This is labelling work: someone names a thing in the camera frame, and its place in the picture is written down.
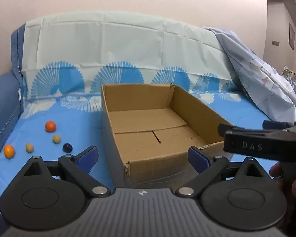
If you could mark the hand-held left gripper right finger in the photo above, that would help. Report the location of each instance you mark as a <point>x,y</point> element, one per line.
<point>198,160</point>

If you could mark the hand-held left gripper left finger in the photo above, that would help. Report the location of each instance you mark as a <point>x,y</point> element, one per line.
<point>87,158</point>

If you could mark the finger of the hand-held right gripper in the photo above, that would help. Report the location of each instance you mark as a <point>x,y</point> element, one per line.
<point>276,125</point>
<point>227,127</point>

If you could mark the dark purple round fruit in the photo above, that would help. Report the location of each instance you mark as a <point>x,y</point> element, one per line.
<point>67,147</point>

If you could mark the tan round longan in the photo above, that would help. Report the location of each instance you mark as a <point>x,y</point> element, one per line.
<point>29,148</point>
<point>56,139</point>

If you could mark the reddish orange tangerine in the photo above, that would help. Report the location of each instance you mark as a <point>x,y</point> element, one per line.
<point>50,126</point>

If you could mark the brown cardboard box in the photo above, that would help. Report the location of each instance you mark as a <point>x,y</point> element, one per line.
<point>143,143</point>

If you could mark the yellowish orange tangerine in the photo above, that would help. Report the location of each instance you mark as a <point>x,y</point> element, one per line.
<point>9,151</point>

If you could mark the person's right hand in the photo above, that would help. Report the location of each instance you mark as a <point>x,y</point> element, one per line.
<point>275,170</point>

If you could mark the pale blue printed sheet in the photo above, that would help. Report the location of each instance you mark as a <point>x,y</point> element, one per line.
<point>261,79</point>

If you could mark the white sofa label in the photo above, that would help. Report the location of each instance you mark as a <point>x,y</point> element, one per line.
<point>20,95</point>

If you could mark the blue fabric sofa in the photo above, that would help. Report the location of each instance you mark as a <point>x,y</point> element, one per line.
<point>2,98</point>

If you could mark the blue fan print cloth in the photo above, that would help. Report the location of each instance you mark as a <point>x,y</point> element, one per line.
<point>138,49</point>

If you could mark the wall switch plate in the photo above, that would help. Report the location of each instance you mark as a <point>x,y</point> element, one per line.
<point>275,43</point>

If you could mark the small framed wall picture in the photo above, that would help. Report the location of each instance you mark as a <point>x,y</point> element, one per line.
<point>291,36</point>

